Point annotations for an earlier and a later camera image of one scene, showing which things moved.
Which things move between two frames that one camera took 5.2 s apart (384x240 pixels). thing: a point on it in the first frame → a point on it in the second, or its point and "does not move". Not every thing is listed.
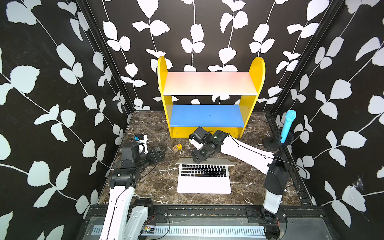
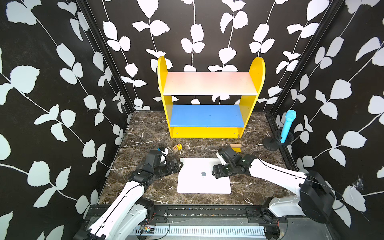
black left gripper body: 150,158 → 163,169
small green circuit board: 148,230 does not move
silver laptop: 212,176 does not move
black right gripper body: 201,155 → 229,170
